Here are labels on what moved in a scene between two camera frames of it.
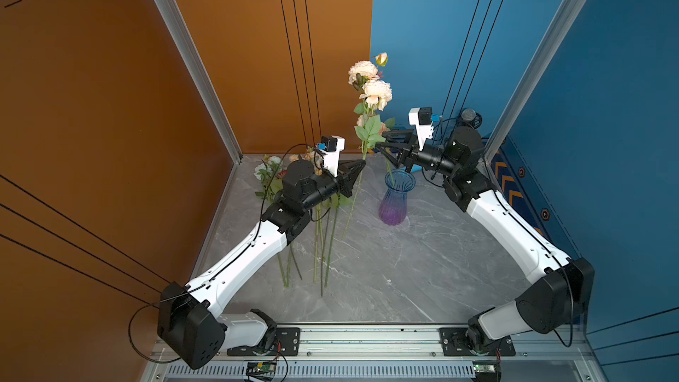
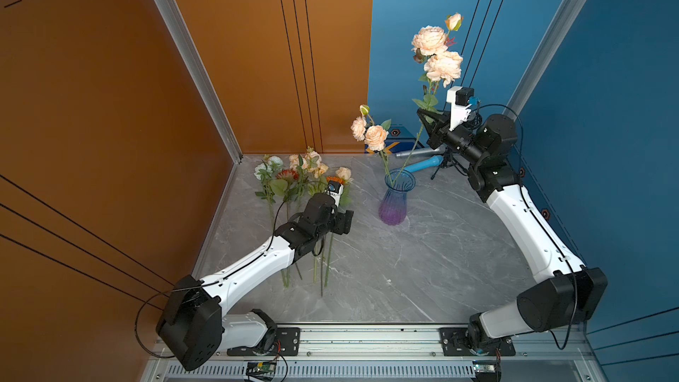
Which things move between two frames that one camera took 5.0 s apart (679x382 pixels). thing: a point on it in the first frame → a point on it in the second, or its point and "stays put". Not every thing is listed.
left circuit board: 262,370 stays put
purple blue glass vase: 393,203 stays put
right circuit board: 486,370 stays put
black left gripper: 347,168 → 343,222
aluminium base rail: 384,354 stays put
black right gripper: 410,156 → 438,121
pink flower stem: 375,94 → 440,63
